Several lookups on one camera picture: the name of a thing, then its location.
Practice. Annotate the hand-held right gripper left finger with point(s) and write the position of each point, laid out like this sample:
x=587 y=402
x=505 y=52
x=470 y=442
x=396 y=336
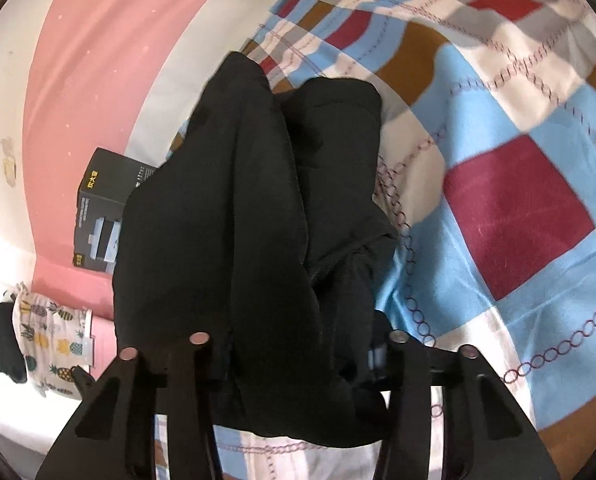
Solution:
x=187 y=375

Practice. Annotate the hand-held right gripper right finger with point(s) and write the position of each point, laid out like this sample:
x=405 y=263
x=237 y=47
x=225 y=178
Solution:
x=408 y=370

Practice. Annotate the black long coat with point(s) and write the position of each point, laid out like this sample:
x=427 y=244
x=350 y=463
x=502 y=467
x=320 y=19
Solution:
x=258 y=220

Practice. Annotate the pineapple print cloth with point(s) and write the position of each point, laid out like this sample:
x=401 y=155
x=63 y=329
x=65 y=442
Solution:
x=47 y=340

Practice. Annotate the black appliance carton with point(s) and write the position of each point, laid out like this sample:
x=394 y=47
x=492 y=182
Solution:
x=100 y=220

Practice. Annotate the black cloth bundle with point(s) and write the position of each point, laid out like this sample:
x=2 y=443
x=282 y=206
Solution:
x=5 y=345

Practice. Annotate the checkered bed quilt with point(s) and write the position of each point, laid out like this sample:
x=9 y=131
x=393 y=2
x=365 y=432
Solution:
x=503 y=160

